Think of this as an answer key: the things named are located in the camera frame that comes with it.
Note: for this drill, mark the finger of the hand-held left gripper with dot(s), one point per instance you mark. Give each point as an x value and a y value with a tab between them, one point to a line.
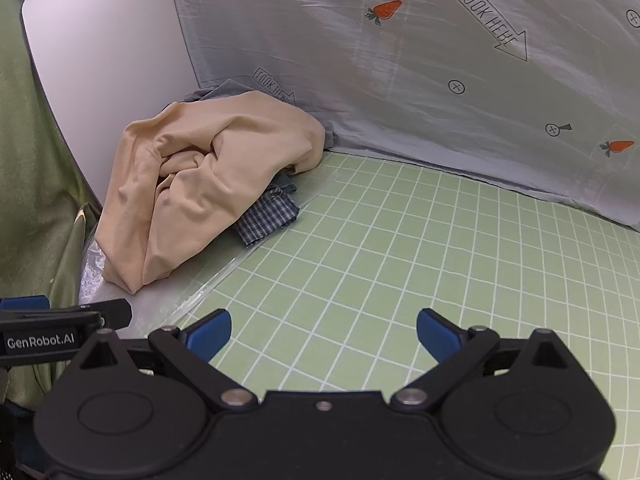
115	312

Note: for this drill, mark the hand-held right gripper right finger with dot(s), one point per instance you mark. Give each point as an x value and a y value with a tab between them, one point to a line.
440	335

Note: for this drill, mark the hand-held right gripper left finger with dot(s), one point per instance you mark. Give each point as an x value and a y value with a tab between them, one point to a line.
207	334

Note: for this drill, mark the beige garment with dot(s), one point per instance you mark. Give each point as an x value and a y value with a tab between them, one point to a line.
200	185

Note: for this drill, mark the green grid mat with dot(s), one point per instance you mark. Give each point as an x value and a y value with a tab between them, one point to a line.
400	260

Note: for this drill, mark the blue plaid garment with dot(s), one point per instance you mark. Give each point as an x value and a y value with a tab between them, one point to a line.
265	217

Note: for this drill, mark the green cloth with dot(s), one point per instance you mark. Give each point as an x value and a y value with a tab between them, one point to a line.
30	185

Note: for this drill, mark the blue denim garment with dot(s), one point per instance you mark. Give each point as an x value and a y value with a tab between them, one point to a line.
285	185

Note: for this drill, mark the crumpled grey garment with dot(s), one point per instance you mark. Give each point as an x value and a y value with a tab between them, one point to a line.
220	89

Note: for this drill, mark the white board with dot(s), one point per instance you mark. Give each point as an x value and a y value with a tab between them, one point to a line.
100	60

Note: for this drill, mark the carrot printed grey sheet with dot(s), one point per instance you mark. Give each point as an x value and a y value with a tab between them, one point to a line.
400	85

